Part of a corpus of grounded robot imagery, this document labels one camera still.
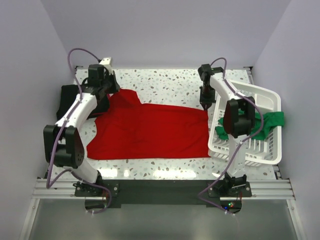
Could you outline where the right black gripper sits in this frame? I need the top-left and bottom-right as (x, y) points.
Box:
(199, 84), (216, 111)

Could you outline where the red t shirt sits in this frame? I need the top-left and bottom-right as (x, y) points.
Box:
(86, 89), (209, 160)

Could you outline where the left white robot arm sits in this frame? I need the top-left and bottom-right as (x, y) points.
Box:
(43, 59), (120, 196)

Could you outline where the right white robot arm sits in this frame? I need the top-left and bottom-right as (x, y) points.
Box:
(198, 63), (257, 197)

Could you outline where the folded black t shirt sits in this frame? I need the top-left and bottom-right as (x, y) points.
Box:
(56, 84), (110, 120)

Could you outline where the green t shirt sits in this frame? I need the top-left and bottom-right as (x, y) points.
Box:
(215, 111), (285, 141)

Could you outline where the white plastic laundry basket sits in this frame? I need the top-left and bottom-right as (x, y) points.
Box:
(208, 80), (282, 167)

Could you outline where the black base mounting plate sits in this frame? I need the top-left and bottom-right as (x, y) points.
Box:
(73, 179), (253, 210)

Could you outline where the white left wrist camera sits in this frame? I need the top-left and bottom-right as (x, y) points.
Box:
(99, 57), (112, 71)

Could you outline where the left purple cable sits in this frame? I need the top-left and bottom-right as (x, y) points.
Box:
(46, 47), (113, 215)

